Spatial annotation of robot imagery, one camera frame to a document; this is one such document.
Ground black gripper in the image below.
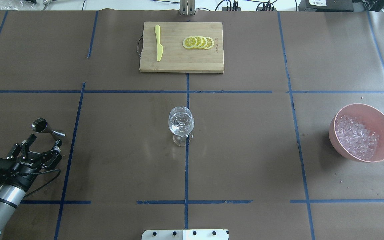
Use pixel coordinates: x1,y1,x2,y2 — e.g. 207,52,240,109
0,134,63,192

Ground steel jigger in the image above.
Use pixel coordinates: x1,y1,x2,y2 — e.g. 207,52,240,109
31,118,66,140

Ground clear ice cubes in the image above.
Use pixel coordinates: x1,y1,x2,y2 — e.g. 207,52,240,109
335,115,380,161

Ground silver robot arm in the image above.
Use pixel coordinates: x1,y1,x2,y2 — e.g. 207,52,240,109
0,134,62,235

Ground clear wine glass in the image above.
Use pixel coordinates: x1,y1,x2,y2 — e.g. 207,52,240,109
168,106,195,147

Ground yellow plastic knife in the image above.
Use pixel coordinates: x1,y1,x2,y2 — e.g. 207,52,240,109
154,25,164,61

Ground wooden cutting board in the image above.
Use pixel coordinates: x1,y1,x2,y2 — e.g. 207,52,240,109
140,21,225,73

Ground lemon slices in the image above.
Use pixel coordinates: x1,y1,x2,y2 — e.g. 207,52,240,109
182,35,215,50

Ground black box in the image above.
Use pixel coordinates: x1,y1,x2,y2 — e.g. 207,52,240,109
298,0,354,12

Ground pink bowl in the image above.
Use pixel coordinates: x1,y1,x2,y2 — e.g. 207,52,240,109
329,103,384,163

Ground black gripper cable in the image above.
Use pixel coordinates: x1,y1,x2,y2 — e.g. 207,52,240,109
0,169,61,197

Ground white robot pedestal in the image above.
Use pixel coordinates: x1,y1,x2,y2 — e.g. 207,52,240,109
141,229,230,240

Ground aluminium frame post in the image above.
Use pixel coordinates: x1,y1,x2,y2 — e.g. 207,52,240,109
179,0,196,16

